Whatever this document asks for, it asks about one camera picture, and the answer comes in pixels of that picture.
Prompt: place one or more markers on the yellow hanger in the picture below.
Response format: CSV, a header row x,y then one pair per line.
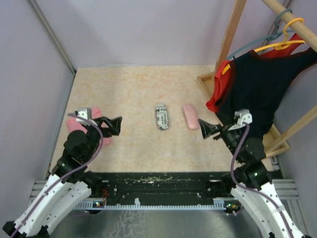
x,y
285,43

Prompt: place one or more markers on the teal hanger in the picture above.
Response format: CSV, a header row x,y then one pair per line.
x,y
274,35

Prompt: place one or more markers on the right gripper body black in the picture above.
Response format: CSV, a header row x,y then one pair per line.
x,y
232,138

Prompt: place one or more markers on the pink glasses case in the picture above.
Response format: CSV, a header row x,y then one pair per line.
x,y
190,116

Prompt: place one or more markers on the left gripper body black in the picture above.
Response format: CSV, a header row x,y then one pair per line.
x,y
93,132

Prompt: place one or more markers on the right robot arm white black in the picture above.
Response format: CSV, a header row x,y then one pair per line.
x,y
248,179

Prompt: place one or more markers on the newspaper print glasses case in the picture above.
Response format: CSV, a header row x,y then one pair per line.
x,y
162,117

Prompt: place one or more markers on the red tank top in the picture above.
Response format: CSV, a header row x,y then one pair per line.
x,y
223,73

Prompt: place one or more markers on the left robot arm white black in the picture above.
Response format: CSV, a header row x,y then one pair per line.
x,y
69,182

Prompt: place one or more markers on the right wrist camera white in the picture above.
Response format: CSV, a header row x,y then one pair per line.
x,y
241,118

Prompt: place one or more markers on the navy tank top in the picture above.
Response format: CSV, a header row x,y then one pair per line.
x,y
259,85

